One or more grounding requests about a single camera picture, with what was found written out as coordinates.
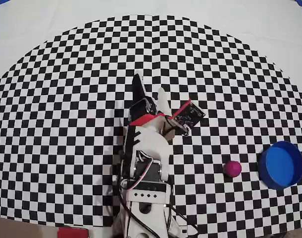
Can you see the pink faceted ball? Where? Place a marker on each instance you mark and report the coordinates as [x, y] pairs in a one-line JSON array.
[[232, 169]]

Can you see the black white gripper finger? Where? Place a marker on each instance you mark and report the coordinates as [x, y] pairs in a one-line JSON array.
[[138, 91]]

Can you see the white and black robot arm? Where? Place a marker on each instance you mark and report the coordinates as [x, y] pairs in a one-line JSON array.
[[153, 148]]

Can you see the red flat object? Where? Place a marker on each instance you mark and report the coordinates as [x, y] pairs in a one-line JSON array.
[[73, 233]]

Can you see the black white checkered mat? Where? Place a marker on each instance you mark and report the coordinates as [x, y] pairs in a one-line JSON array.
[[66, 99]]

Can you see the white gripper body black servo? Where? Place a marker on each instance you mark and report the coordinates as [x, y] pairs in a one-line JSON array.
[[140, 107]]

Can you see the blue round box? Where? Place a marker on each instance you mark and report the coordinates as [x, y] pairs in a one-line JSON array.
[[282, 166]]

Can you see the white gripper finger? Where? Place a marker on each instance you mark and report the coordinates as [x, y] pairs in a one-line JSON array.
[[164, 101]]

